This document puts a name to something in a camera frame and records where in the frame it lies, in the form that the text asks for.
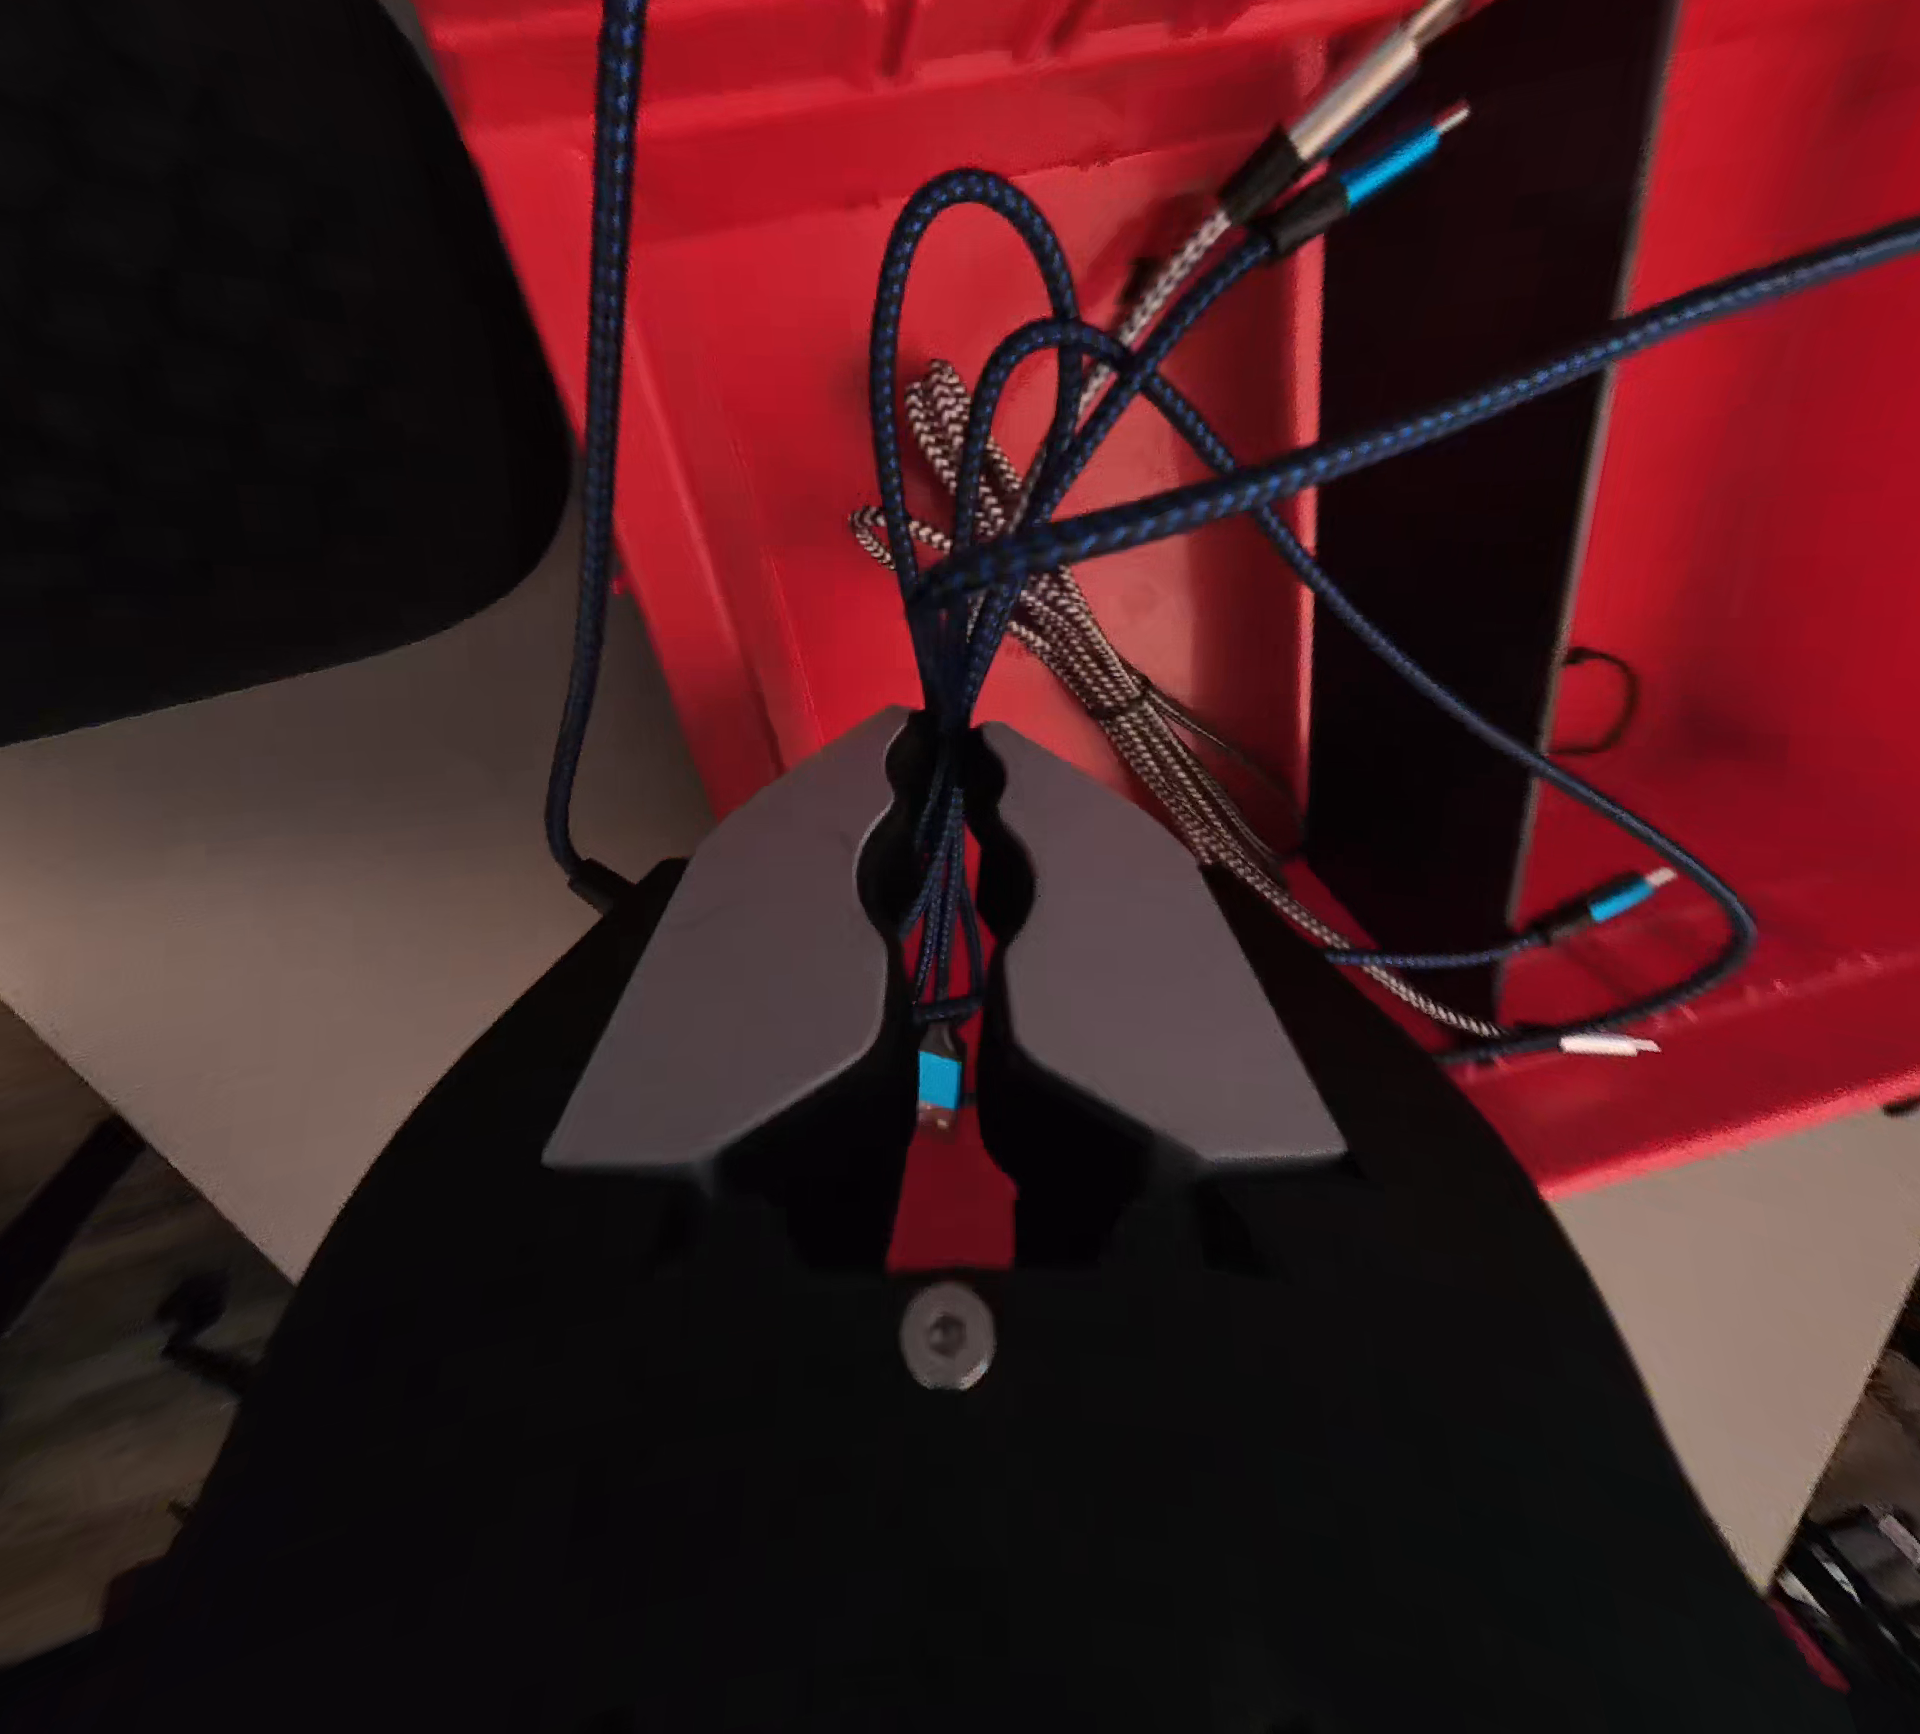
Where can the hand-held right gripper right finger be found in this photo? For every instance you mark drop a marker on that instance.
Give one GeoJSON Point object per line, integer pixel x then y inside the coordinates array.
{"type": "Point", "coordinates": [1156, 1015]}

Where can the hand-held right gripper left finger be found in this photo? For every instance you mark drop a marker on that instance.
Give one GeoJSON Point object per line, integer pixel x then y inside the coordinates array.
{"type": "Point", "coordinates": [722, 1015]}

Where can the red plastic bin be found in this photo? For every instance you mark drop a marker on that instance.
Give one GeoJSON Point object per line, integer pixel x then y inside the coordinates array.
{"type": "Point", "coordinates": [1050, 9]}

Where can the black bin divider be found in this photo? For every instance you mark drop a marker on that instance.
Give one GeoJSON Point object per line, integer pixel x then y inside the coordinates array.
{"type": "Point", "coordinates": [1469, 489]}

